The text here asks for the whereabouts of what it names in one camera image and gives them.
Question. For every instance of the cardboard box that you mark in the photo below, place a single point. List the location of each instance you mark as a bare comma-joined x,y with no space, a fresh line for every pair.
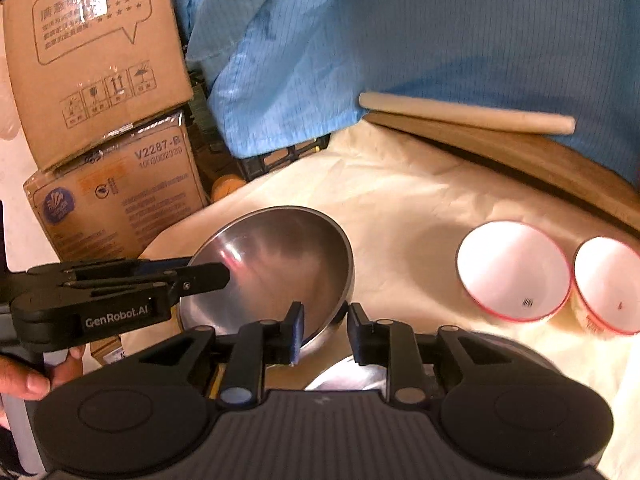
112,201
82,71

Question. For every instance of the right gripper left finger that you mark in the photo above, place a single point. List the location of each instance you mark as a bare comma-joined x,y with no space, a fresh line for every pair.
258,345

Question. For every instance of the cream paper table cover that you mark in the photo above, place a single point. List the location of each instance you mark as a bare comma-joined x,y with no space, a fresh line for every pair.
405,207

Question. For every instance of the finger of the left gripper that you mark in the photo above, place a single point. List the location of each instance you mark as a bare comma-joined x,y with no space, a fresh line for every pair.
182,277

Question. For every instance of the black plastic crate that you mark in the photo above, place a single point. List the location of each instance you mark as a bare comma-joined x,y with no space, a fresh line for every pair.
212,154

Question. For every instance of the lower cardboard box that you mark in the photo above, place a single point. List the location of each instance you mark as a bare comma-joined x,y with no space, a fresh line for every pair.
112,201

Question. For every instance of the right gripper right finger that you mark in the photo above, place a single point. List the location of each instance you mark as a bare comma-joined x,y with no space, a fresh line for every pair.
395,346

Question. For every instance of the large stainless steel bowl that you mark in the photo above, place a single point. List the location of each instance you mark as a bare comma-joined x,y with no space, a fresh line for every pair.
276,256

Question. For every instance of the cream rolling pin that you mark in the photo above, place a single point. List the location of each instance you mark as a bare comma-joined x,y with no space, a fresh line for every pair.
499,119

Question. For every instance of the blue garment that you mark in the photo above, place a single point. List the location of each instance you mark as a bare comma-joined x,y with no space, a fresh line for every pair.
281,72

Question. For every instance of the person's left hand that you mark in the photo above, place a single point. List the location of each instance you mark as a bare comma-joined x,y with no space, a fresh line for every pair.
23,382

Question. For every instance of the wooden shelf board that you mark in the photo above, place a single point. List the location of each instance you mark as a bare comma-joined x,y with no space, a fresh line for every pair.
582,181

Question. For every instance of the upper cardboard box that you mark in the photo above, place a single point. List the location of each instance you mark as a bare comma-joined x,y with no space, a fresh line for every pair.
82,71

